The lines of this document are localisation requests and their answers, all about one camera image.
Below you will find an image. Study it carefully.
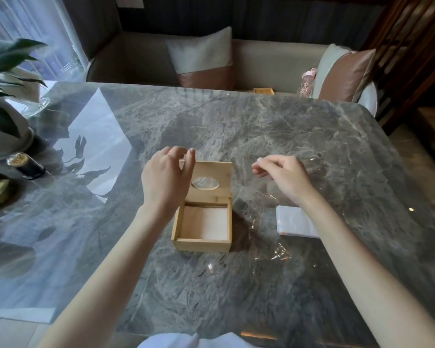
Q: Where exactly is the person's right forearm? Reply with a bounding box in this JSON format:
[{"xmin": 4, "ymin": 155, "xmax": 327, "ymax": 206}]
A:
[{"xmin": 297, "ymin": 193, "xmax": 435, "ymax": 348}]

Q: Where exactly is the person's left forearm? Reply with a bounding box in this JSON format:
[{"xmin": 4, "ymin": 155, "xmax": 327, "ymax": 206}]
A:
[{"xmin": 38, "ymin": 207, "xmax": 182, "ymax": 348}]

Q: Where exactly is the white round chair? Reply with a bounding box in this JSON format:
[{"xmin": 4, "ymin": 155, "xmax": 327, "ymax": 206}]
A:
[{"xmin": 357, "ymin": 81, "xmax": 379, "ymax": 118}]

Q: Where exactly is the white napkin stack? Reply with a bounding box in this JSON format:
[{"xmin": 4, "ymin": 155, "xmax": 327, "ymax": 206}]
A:
[{"xmin": 275, "ymin": 205, "xmax": 321, "ymax": 239}]

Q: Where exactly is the white and brown cushion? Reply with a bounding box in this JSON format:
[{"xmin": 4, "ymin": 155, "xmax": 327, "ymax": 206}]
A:
[
  {"xmin": 311, "ymin": 43, "xmax": 377, "ymax": 104},
  {"xmin": 165, "ymin": 26, "xmax": 236, "ymax": 92}
]

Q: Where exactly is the beige sofa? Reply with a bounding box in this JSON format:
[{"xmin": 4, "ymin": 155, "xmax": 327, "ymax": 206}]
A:
[{"xmin": 87, "ymin": 30, "xmax": 348, "ymax": 97}]

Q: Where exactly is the dark wooden chair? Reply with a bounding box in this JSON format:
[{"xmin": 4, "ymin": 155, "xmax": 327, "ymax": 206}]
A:
[{"xmin": 361, "ymin": 0, "xmax": 435, "ymax": 136}]

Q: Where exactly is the wooden tissue box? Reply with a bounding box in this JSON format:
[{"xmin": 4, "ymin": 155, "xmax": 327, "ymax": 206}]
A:
[{"xmin": 171, "ymin": 161, "xmax": 233, "ymax": 253}]

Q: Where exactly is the person's right hand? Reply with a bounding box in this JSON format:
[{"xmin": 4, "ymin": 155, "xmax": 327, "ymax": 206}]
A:
[{"xmin": 252, "ymin": 154, "xmax": 316, "ymax": 208}]

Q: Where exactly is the sheer window curtain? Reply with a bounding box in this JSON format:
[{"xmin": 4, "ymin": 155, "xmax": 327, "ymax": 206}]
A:
[{"xmin": 0, "ymin": 0, "xmax": 89, "ymax": 82}]

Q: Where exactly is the clear plastic wrapper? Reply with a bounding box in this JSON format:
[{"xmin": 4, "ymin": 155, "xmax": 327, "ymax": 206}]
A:
[{"xmin": 232, "ymin": 155, "xmax": 345, "ymax": 272}]

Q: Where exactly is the green plant in white pot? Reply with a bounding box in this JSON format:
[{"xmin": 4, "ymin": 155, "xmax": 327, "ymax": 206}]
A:
[{"xmin": 0, "ymin": 38, "xmax": 48, "ymax": 160}]

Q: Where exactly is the black cylinder with gold lid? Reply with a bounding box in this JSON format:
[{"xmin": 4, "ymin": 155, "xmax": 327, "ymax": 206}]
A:
[{"xmin": 6, "ymin": 152, "xmax": 46, "ymax": 181}]

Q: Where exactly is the person's white printed shirt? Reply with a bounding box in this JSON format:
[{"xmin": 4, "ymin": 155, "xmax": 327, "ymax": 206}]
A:
[{"xmin": 137, "ymin": 332, "xmax": 261, "ymax": 348}]

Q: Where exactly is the person's left hand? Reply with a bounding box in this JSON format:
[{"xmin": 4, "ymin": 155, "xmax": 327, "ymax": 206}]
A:
[{"xmin": 140, "ymin": 145, "xmax": 196, "ymax": 223}]

